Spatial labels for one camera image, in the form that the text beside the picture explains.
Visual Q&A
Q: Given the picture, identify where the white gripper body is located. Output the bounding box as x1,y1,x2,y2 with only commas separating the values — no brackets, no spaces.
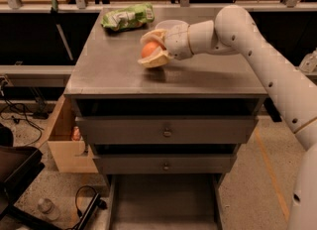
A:
164,23,193,60

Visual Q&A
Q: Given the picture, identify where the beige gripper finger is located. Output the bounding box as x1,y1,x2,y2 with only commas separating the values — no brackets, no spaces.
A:
138,50,172,68
140,29,166,45

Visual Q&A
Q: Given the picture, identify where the orange fruit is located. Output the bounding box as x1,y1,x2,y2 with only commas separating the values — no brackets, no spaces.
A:
141,41,163,58

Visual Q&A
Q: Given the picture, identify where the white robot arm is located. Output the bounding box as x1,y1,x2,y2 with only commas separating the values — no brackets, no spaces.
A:
139,5,317,230

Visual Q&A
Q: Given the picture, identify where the grey drawer cabinet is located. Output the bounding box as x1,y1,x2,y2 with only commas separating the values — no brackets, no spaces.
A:
63,6,273,188

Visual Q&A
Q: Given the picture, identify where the grey top drawer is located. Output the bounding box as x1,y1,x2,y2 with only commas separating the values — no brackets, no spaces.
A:
75,116,258,145

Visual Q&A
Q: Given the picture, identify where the grey drawer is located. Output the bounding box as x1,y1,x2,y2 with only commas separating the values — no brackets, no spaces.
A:
93,154,237,174
106,173,223,230
75,116,258,145

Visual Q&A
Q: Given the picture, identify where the grey middle drawer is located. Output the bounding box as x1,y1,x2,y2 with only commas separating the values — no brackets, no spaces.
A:
93,154,237,174

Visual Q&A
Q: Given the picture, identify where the grey bottom drawer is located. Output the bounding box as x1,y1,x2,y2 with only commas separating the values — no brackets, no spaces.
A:
106,173,223,230

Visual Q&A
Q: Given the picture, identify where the white ceramic bowl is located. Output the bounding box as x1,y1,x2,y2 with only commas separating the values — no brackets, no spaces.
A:
156,20,187,31

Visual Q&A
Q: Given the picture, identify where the green snack bag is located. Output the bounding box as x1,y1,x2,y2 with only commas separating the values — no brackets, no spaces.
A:
101,3,155,32

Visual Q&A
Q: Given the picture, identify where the small red can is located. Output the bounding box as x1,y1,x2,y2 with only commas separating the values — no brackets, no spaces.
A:
71,126,81,141

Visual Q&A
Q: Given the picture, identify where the wooden open box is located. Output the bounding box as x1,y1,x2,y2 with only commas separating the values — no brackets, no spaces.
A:
47,95,97,173

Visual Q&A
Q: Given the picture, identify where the black power strip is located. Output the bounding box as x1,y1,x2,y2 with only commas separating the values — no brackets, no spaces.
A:
76,193,107,230

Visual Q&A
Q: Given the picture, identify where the black chair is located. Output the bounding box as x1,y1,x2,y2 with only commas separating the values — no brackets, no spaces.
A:
0,124,61,230

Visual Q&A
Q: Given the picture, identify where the clear plastic bottle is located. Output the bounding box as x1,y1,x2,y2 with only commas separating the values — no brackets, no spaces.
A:
38,198,60,221

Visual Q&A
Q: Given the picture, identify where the green handled tool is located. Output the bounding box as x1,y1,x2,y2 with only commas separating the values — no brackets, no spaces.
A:
51,0,74,61

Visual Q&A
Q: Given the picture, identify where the black floor cable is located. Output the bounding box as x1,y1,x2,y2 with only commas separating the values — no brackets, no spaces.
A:
0,78,45,147

